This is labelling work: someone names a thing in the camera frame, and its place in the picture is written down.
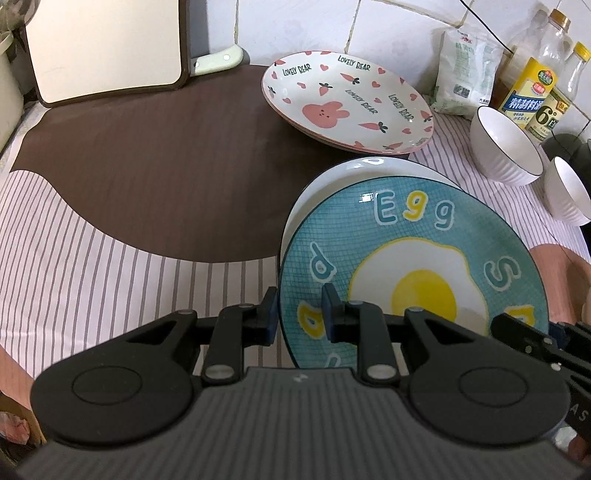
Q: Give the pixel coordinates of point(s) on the pink plate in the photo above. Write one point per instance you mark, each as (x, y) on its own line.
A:
(302, 130)

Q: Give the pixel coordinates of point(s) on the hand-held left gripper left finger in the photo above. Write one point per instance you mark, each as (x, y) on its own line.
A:
(272, 308)

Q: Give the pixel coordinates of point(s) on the dark round object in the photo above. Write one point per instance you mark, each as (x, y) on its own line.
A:
(568, 144)

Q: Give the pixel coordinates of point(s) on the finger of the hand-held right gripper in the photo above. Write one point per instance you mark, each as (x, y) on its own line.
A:
(521, 334)

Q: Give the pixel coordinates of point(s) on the yellow label cooking wine bottle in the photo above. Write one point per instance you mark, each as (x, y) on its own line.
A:
(531, 92)

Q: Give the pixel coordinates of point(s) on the plain white plate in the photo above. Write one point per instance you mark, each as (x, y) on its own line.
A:
(323, 194)

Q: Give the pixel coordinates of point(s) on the white cutting board brown edge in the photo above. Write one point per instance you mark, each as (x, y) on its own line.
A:
(106, 46)

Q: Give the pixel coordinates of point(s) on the clear oil bottle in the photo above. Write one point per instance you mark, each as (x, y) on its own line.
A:
(510, 78)

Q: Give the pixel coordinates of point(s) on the white bunny carrot print plate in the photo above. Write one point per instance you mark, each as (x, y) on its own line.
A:
(346, 97)

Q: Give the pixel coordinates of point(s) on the teal fried egg print plate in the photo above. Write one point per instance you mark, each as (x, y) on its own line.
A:
(415, 240)

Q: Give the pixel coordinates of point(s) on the clear vinegar bottle yellow cap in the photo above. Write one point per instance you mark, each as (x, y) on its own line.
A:
(549, 117)

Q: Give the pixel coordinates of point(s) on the white ribbed bowl black rim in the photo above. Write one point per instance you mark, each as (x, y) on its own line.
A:
(568, 194)
(503, 138)

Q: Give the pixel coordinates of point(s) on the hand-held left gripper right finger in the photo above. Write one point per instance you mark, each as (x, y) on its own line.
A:
(328, 305)

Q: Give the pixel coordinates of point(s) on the white seasoning bag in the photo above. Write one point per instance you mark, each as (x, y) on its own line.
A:
(464, 69)

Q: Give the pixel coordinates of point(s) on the white rice cooker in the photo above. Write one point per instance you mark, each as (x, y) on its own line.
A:
(9, 87)

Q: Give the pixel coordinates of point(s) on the striped brown printed tablecloth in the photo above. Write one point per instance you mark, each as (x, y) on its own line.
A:
(115, 258)

